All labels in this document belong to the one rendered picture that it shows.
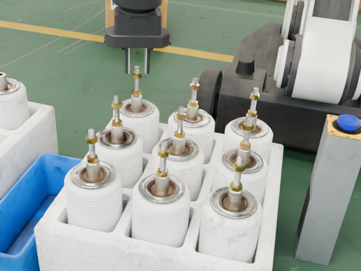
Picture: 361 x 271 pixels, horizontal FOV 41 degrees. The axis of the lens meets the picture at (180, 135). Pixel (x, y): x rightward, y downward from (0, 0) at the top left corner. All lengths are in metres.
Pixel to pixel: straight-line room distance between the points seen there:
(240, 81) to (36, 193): 0.57
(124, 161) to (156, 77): 0.85
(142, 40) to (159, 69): 0.86
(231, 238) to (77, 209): 0.25
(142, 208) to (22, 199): 0.36
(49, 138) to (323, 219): 0.64
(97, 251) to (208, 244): 0.18
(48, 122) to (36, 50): 0.81
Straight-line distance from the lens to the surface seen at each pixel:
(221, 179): 0.85
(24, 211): 1.08
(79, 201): 0.79
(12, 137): 1.06
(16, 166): 1.07
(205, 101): 1.25
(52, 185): 1.15
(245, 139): 0.83
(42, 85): 1.66
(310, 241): 1.02
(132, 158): 0.88
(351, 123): 0.89
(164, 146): 0.73
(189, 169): 0.85
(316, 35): 1.09
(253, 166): 0.85
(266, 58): 1.50
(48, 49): 1.93
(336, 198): 0.95
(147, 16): 0.89
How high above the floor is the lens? 0.75
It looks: 33 degrees down
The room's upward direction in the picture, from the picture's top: 4 degrees clockwise
